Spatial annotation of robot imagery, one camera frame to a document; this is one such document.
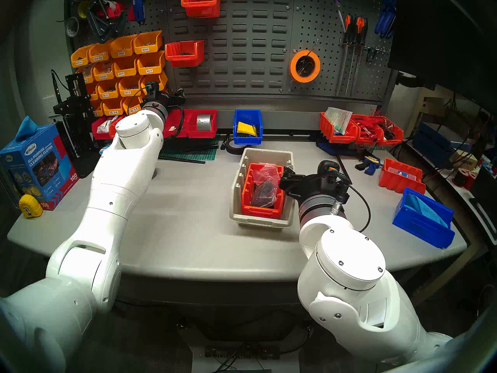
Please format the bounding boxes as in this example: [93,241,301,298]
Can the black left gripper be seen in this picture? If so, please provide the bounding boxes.
[157,88,186,110]

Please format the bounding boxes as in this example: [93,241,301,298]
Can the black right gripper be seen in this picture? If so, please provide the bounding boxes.
[280,166,331,204]

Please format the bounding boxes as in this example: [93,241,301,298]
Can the clear bag of black parts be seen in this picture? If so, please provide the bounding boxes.
[250,163,281,207]

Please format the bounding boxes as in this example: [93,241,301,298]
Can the beige plastic storage bin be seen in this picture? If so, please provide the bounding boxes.
[229,148,296,228]

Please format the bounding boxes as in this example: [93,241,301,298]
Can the blue plastic storage bin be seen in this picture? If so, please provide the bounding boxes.
[392,187,455,249]
[233,109,263,145]

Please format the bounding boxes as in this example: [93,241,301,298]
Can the yellow bin labelled M3-6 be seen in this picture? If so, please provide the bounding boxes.
[141,72,168,92]

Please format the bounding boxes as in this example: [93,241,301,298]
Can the yellow bin labelled M3-4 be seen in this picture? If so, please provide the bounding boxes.
[137,51,166,76]

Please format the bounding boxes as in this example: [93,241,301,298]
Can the yellow bin labelled M2.5-5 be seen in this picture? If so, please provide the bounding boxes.
[122,96,146,116]

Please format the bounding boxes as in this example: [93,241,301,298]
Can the yellow bin labelled M3-8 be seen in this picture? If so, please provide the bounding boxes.
[118,76,144,98]

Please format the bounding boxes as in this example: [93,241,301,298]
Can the short black rod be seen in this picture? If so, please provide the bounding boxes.
[336,155,353,185]

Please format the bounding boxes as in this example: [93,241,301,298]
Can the yellow bin labelled M4-6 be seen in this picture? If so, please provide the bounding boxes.
[113,57,140,78]

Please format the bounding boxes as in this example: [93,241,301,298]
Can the yellow bin labelled M3X6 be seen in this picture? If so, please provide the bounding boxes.
[133,30,163,55]

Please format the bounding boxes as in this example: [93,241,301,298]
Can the yellow bin labelled M2.5-6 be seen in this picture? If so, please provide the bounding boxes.
[102,98,125,117]

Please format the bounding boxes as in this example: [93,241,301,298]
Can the long black rod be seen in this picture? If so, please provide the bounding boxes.
[158,155,206,165]

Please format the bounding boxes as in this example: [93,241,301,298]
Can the green cutting mat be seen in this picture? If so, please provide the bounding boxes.
[158,134,220,162]

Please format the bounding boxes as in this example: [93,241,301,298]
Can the yellow bin labelled M3-12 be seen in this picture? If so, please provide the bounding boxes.
[97,80,121,101]

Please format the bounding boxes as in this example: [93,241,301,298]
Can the yellow bin labelled M4X4X6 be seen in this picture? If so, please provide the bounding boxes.
[93,61,117,82]

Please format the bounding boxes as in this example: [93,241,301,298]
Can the blue yellow bar clamp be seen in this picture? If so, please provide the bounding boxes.
[355,151,383,176]

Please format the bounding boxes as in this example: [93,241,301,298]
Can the white user manual leaflet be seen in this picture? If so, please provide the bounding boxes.
[324,107,353,135]

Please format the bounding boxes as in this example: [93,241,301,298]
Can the yellow bin labelled M3X8 BAD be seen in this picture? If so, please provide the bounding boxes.
[88,42,113,64]

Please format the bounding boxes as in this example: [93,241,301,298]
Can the grey louvered panel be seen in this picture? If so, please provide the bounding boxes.
[166,0,295,97]

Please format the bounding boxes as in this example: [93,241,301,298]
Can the black metal stand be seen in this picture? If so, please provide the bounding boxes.
[52,73,102,178]

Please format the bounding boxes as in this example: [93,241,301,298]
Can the red white tape roll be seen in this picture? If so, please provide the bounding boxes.
[96,0,125,20]

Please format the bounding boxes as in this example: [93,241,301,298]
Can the orange masking tape roll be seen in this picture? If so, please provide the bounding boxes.
[289,50,321,84]

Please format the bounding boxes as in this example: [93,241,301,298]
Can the blue microfiber cloth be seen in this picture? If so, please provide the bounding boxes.
[15,116,38,143]
[404,193,449,227]

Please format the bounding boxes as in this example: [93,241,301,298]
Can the blue crate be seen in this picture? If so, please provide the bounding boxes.
[412,122,454,159]

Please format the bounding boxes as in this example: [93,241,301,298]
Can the blue cleaning cloths box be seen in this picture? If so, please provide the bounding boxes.
[0,124,79,211]

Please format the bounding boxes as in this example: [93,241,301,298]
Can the left orange black screwdriver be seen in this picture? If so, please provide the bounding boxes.
[335,14,353,96]

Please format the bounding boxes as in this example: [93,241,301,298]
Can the orange black screwdriver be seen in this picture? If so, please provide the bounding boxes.
[354,18,368,88]
[345,16,361,96]
[335,14,353,96]

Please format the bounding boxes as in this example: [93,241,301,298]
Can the middle orange black screwdriver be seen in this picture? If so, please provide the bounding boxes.
[345,16,361,96]

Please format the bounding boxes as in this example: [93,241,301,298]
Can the right orange black screwdriver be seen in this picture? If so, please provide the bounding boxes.
[354,18,368,88]

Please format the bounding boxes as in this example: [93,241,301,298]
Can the yellow tape measure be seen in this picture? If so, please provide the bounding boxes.
[19,194,43,219]

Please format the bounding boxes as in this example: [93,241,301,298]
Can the blue spring clamp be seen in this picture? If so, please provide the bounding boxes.
[374,3,390,35]
[382,0,398,39]

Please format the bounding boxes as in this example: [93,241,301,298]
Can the black power strip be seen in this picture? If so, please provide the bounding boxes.
[205,344,281,360]

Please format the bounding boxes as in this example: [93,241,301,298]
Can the black monitor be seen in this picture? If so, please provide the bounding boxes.
[388,0,497,116]

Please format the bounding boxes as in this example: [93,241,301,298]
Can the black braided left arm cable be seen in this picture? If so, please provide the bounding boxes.
[163,106,186,140]

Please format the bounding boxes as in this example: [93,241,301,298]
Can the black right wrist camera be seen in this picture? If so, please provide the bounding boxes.
[318,160,343,182]

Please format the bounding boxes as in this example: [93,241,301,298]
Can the blue handled tool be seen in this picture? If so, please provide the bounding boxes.
[131,0,147,25]

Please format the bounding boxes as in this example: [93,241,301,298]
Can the black probe with cable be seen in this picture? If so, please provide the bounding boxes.
[50,69,70,105]

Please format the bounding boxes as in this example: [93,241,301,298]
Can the metal tool rack rail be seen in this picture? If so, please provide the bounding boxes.
[341,40,391,54]

